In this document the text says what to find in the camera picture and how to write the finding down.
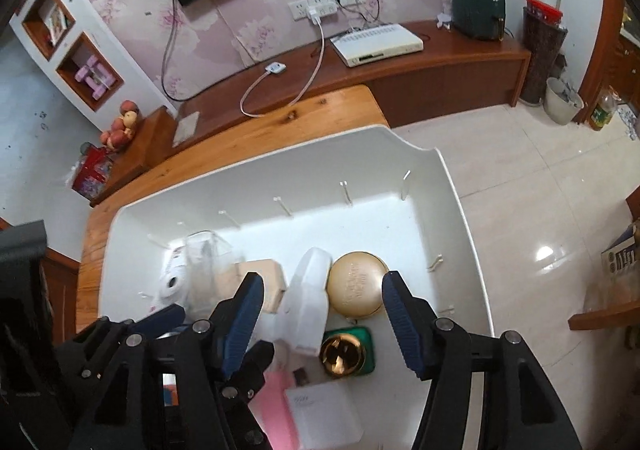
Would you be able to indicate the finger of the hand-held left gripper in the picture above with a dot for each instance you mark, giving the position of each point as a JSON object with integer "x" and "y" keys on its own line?
{"x": 160, "y": 319}
{"x": 255, "y": 360}

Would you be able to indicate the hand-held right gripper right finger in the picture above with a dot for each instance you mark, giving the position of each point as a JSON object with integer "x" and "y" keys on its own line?
{"x": 402, "y": 325}

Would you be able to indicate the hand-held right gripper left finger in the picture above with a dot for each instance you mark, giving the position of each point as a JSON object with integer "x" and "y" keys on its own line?
{"x": 242, "y": 325}

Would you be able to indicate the white compact camera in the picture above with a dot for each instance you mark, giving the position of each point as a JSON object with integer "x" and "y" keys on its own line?
{"x": 172, "y": 282}

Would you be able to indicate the pink hair roller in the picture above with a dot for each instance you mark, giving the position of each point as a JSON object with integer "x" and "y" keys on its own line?
{"x": 277, "y": 400}

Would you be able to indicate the beige plug adapter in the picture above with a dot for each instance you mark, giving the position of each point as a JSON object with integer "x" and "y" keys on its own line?
{"x": 272, "y": 280}

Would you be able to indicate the gold round case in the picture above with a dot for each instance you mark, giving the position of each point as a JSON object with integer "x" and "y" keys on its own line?
{"x": 355, "y": 285}

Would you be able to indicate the white travel adapter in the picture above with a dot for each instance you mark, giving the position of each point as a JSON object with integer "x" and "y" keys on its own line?
{"x": 307, "y": 300}

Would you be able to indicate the clear plastic case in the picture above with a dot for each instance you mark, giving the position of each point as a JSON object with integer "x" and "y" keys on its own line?
{"x": 205, "y": 265}

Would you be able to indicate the white power charger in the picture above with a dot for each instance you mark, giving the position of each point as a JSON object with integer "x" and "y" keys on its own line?
{"x": 325, "y": 415}

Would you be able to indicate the green bottle with gold cap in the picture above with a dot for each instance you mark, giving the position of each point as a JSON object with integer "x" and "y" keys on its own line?
{"x": 340, "y": 352}

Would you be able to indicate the red gift box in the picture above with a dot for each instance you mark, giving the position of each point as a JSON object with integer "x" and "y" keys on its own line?
{"x": 92, "y": 178}

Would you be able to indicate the pile of peaches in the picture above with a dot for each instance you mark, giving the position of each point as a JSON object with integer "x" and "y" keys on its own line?
{"x": 122, "y": 125}

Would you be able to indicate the wooden furniture piece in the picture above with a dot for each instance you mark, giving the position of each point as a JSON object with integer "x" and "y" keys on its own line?
{"x": 605, "y": 315}

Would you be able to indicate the cardboard box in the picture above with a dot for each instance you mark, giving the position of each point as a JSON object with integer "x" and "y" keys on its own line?
{"x": 622, "y": 255}

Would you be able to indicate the pink dumbbell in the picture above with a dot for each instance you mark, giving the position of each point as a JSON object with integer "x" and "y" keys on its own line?
{"x": 87, "y": 83}
{"x": 102, "y": 70}

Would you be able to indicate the small white device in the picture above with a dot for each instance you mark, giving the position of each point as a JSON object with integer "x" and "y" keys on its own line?
{"x": 275, "y": 68}

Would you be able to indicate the wooden television cabinet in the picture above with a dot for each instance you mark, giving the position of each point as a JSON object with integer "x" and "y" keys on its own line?
{"x": 450, "y": 65}

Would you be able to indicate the white bucket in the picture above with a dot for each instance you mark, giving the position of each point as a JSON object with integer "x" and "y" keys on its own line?
{"x": 557, "y": 108}

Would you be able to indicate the white set-top box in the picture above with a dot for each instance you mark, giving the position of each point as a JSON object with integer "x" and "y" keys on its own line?
{"x": 375, "y": 43}

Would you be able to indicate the yellow oil bottle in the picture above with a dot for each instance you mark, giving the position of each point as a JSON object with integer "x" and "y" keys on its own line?
{"x": 602, "y": 115}

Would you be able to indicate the brown woven basket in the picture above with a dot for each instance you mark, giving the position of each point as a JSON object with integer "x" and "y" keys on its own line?
{"x": 542, "y": 60}

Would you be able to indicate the colourful book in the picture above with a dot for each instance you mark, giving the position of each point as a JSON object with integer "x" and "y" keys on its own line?
{"x": 55, "y": 25}

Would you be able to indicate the black toaster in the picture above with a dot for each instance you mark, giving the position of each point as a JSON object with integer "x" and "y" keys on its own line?
{"x": 477, "y": 10}

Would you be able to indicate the red packet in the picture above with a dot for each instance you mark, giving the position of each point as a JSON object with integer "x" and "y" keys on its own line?
{"x": 542, "y": 9}

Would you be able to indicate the wooden wall niche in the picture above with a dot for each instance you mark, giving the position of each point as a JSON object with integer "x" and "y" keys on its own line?
{"x": 65, "y": 78}
{"x": 31, "y": 25}

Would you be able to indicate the white wall socket strip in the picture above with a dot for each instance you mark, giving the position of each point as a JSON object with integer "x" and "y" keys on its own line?
{"x": 300, "y": 8}

